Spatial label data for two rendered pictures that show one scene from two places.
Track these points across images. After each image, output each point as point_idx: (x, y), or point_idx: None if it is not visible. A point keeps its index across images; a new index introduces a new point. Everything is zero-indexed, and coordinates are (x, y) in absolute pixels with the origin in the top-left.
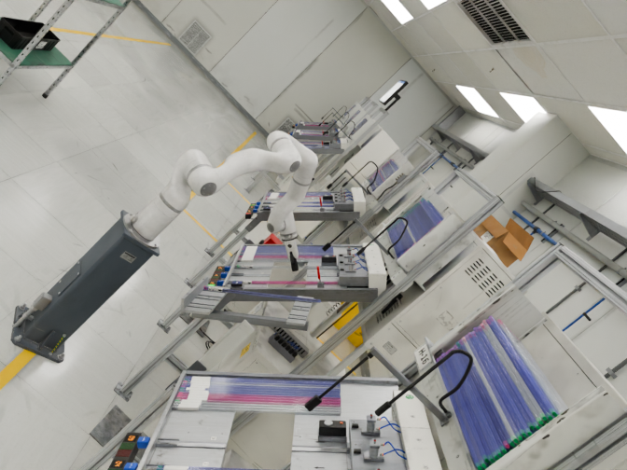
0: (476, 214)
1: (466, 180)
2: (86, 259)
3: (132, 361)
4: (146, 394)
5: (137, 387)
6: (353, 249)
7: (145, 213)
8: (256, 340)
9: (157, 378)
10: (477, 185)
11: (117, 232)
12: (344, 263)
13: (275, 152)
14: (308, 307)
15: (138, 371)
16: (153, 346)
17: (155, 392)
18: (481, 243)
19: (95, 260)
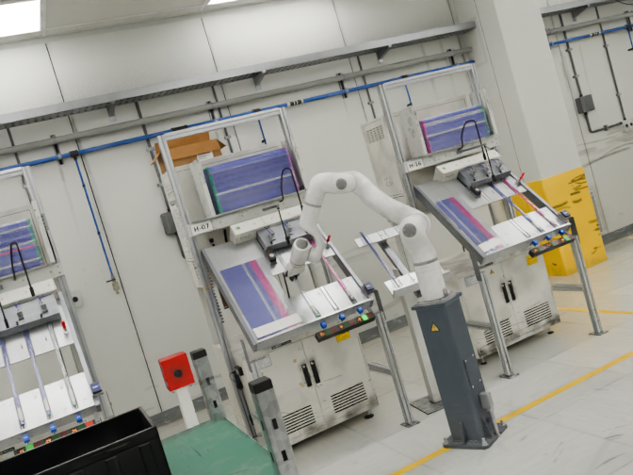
0: (288, 125)
1: (209, 129)
2: (463, 350)
3: (377, 443)
4: (383, 427)
5: (390, 429)
6: (270, 229)
7: (443, 278)
8: (337, 322)
9: (357, 439)
10: (231, 122)
11: (455, 307)
12: (292, 234)
13: (365, 180)
14: (378, 232)
15: (404, 401)
16: (331, 460)
17: (371, 430)
18: (279, 141)
19: (467, 332)
